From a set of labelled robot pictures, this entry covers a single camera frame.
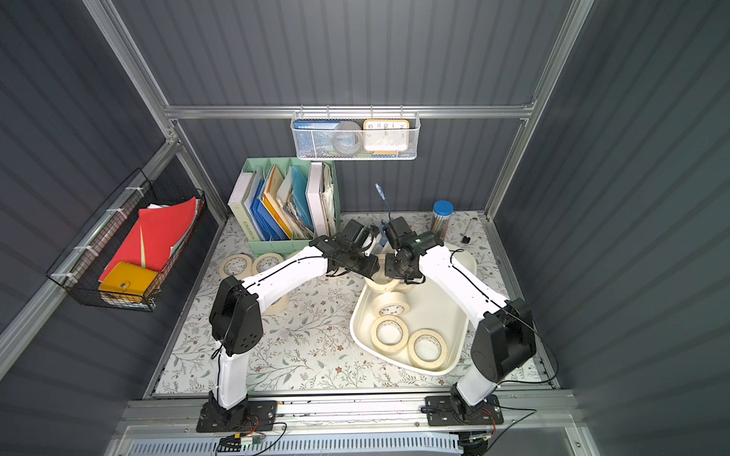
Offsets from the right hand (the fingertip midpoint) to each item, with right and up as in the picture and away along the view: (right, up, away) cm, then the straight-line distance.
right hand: (401, 269), depth 84 cm
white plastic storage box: (+4, -18, +5) cm, 19 cm away
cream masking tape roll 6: (+8, -24, 0) cm, 25 cm away
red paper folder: (-68, +8, -11) cm, 69 cm away
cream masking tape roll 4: (-4, -10, 0) cm, 11 cm away
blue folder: (-44, +36, +21) cm, 60 cm away
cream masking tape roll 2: (-49, +1, +20) cm, 53 cm away
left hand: (-8, +1, +4) cm, 9 cm away
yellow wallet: (-65, 0, -20) cm, 68 cm away
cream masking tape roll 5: (-3, -21, +2) cm, 21 cm away
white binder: (-27, +22, +9) cm, 36 cm away
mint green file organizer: (-39, +21, +10) cm, 45 cm away
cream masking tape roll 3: (-6, -5, -2) cm, 8 cm away
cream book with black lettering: (-52, +21, +5) cm, 56 cm away
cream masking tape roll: (-53, -3, +16) cm, 56 cm away
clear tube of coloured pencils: (+15, +18, +12) cm, 27 cm away
